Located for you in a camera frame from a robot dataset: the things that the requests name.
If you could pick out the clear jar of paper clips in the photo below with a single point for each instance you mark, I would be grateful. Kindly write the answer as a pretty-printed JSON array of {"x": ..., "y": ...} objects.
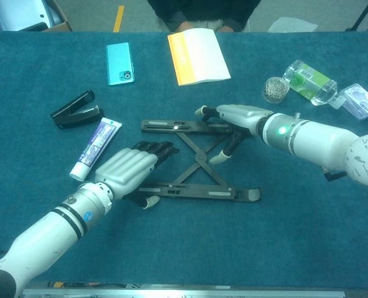
[{"x": 275, "y": 90}]

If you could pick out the yellow white notebook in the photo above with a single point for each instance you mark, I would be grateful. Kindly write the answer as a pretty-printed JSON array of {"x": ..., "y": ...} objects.
[{"x": 199, "y": 59}]

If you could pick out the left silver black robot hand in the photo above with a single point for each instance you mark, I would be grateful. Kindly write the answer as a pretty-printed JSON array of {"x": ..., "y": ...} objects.
[{"x": 125, "y": 167}]

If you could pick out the black folding laptop stand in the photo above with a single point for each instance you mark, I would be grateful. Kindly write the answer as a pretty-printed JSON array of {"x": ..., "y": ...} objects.
[{"x": 199, "y": 156}]

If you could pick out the clear bottle green label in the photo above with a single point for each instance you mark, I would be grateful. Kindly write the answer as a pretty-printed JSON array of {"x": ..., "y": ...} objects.
[{"x": 311, "y": 83}]

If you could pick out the aluminium frame rail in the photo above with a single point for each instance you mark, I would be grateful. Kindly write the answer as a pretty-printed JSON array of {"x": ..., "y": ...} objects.
[{"x": 184, "y": 293}]

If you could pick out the seated person dark jacket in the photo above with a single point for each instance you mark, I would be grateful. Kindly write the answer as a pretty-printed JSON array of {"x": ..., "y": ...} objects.
[{"x": 202, "y": 9}]

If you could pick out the silver device in cardboard box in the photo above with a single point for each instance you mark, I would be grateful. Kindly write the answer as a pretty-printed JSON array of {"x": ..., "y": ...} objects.
[{"x": 16, "y": 12}]

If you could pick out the black tripod leg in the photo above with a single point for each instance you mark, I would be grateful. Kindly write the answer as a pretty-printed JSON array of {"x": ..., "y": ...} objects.
[{"x": 361, "y": 17}]

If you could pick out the teal smartphone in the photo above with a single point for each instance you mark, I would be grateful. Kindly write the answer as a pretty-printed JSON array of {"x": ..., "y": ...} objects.
[{"x": 118, "y": 62}]

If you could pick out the black stapler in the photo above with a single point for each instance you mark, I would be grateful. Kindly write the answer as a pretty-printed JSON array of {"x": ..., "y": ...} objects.
[{"x": 78, "y": 119}]

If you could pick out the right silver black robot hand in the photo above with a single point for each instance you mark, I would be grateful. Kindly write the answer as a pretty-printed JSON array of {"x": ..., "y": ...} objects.
[{"x": 243, "y": 116}]

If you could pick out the cardboard box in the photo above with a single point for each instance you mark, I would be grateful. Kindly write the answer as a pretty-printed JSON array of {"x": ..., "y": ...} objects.
[{"x": 64, "y": 26}]

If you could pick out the white purple toothpaste tube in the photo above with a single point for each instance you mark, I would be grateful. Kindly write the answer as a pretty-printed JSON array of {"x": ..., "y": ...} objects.
[{"x": 97, "y": 146}]

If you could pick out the teal table cloth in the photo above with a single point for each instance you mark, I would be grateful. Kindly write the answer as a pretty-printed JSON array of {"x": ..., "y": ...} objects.
[{"x": 202, "y": 248}]

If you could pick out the clear plastic box blue contents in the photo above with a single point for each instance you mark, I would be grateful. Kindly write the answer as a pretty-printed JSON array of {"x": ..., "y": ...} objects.
[{"x": 361, "y": 102}]

